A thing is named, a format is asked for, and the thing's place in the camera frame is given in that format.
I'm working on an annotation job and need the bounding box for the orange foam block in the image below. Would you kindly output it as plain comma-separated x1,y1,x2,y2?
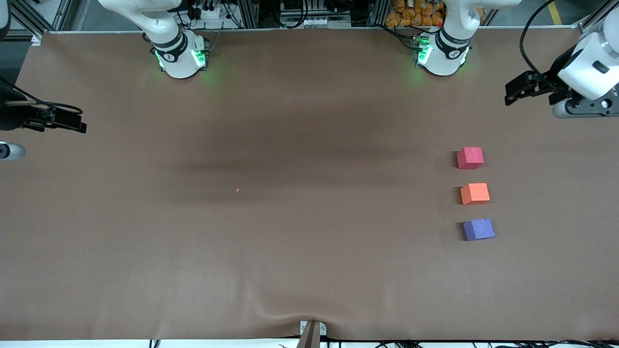
460,183,490,206

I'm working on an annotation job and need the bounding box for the red foam block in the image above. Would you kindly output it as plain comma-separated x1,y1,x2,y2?
457,147,484,170

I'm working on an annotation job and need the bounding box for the bag of orange objects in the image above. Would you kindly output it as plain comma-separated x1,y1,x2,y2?
385,0,445,28

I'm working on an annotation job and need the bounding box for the purple foam block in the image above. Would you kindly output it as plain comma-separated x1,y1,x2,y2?
463,218,496,241

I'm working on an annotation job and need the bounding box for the white power strip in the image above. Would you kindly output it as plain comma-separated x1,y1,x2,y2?
186,4,224,21

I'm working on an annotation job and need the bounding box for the brown table mat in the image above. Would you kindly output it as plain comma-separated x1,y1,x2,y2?
0,27,619,341

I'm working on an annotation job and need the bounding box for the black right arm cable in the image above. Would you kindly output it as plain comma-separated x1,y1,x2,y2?
0,77,84,116

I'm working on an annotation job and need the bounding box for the aluminium frame profile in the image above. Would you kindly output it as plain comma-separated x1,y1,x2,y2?
10,0,73,46
578,0,619,39

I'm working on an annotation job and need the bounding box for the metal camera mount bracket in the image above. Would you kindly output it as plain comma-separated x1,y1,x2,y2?
296,320,327,348

